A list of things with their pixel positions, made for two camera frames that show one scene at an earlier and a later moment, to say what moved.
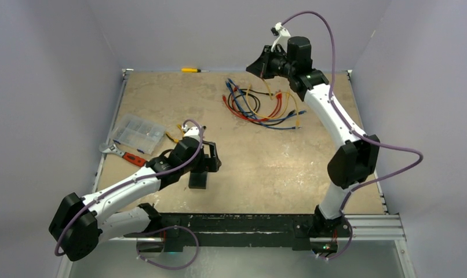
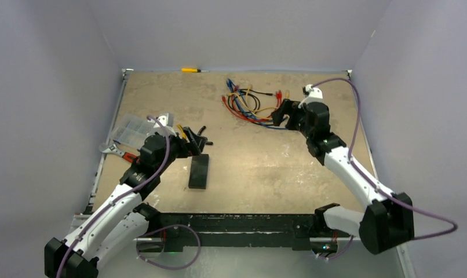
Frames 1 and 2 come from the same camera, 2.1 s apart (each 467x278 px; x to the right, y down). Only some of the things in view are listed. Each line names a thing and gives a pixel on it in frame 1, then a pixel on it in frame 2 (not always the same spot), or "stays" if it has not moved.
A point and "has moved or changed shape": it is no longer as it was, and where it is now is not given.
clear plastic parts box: (137, 134) stays
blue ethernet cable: (255, 121) stays
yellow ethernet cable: (297, 119) has moved or changed shape
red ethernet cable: (251, 120) stays
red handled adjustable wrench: (105, 147) stays
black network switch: (198, 180) stays
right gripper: (261, 68) to (289, 107)
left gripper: (210, 164) to (187, 149)
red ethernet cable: (268, 116) stays
